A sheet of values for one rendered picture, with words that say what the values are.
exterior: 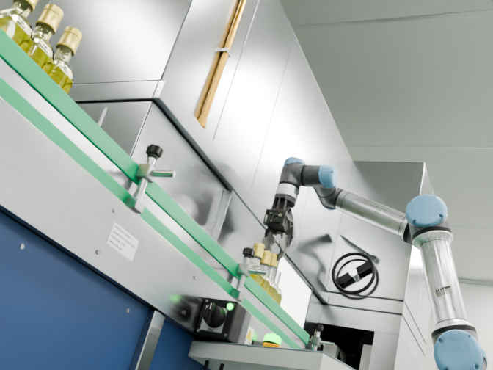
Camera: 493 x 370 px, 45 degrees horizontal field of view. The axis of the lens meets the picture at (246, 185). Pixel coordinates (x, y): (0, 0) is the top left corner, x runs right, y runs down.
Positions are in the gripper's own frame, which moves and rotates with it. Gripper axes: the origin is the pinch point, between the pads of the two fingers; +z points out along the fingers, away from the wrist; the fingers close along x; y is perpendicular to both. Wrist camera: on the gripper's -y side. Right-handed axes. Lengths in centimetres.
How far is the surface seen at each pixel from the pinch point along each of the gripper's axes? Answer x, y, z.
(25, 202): 14, 114, 39
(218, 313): 20, 63, 37
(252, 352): 30, 63, 43
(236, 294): 15, 47, 28
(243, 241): -12.2, 0.4, -4.2
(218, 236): -12.5, 16.7, 1.4
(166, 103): -13, 61, -18
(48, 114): 12, 115, 25
